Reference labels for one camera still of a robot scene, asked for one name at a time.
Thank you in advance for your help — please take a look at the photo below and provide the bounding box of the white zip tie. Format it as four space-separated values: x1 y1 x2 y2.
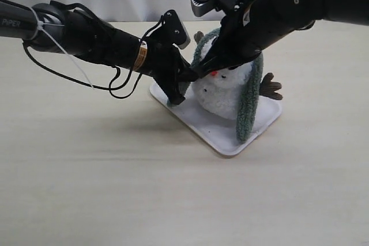
29 7 95 89

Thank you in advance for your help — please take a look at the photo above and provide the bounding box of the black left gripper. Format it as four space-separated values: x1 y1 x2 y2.
133 39 199 105

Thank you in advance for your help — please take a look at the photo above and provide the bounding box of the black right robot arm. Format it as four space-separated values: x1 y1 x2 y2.
191 0 368 77

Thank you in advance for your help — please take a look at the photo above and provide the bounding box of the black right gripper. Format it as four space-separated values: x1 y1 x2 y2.
196 0 314 78

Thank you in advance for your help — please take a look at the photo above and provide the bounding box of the green knitted scarf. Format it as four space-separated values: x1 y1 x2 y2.
166 27 265 144

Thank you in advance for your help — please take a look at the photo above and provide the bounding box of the white plush snowman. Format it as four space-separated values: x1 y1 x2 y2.
190 31 284 120

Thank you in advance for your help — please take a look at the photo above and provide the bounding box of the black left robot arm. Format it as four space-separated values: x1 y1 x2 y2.
1 0 198 105

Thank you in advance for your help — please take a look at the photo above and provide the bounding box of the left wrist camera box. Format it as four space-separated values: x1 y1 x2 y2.
155 9 191 50

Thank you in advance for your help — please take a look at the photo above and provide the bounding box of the white rectangular plastic tray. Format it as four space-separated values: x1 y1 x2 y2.
149 82 283 157

